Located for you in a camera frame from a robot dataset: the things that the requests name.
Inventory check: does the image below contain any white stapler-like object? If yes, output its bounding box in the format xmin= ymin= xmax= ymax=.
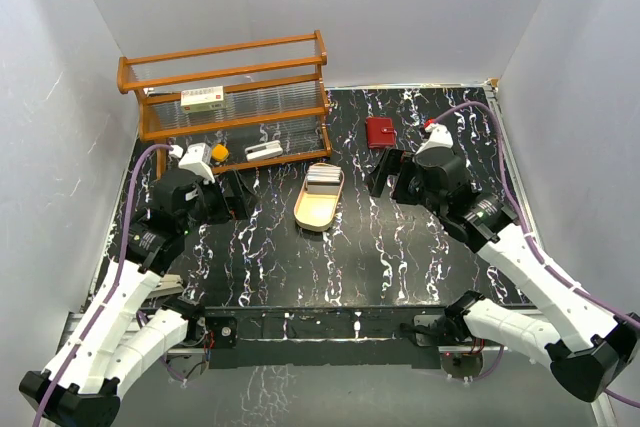
xmin=245 ymin=140 xmax=283 ymax=162

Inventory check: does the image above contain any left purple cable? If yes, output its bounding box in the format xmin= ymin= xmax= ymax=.
xmin=30 ymin=144 xmax=186 ymax=427

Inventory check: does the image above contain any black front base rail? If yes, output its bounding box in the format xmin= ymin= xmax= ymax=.
xmin=205 ymin=306 xmax=453 ymax=369

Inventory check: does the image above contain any white red box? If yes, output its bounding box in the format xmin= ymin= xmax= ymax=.
xmin=180 ymin=86 xmax=225 ymax=113

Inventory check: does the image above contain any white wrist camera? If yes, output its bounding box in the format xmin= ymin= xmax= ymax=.
xmin=169 ymin=143 xmax=215 ymax=183
xmin=417 ymin=119 xmax=453 ymax=153

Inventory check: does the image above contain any red leather card holder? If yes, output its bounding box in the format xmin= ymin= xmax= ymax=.
xmin=365 ymin=116 xmax=396 ymax=149

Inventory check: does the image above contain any beige oval tray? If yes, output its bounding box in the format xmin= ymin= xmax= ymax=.
xmin=294 ymin=171 xmax=344 ymax=232

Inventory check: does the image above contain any wooden shelf rack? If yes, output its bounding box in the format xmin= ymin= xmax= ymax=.
xmin=116 ymin=30 xmax=332 ymax=173

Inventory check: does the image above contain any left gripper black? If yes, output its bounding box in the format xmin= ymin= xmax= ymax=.
xmin=179 ymin=168 xmax=258 ymax=235

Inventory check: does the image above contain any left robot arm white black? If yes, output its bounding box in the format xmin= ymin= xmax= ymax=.
xmin=19 ymin=169 xmax=256 ymax=426

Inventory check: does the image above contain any purple cable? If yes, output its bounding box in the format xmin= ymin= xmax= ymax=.
xmin=30 ymin=144 xmax=186 ymax=427
xmin=432 ymin=100 xmax=640 ymax=406

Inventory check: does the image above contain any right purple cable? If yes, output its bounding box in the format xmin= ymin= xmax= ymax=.
xmin=432 ymin=100 xmax=640 ymax=406

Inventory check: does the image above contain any yellow square object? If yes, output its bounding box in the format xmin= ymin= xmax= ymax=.
xmin=211 ymin=144 xmax=230 ymax=163

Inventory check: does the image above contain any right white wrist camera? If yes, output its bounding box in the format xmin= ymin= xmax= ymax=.
xmin=417 ymin=119 xmax=453 ymax=153

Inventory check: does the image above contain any stack of credit cards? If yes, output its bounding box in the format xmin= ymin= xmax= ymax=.
xmin=306 ymin=164 xmax=342 ymax=185

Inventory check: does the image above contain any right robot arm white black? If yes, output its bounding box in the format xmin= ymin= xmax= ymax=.
xmin=367 ymin=147 xmax=639 ymax=402

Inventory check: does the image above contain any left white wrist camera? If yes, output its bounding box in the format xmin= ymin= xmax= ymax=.
xmin=169 ymin=143 xmax=215 ymax=183

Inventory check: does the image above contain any aluminium frame rail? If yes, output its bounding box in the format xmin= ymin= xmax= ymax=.
xmin=484 ymin=78 xmax=618 ymax=426

